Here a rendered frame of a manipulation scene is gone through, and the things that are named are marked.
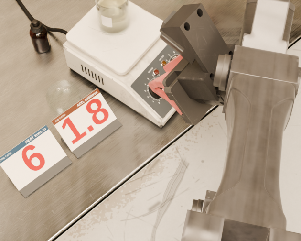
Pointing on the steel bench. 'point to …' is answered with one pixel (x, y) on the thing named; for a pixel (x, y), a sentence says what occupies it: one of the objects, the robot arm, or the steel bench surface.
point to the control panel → (143, 90)
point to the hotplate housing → (82, 58)
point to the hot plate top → (86, 32)
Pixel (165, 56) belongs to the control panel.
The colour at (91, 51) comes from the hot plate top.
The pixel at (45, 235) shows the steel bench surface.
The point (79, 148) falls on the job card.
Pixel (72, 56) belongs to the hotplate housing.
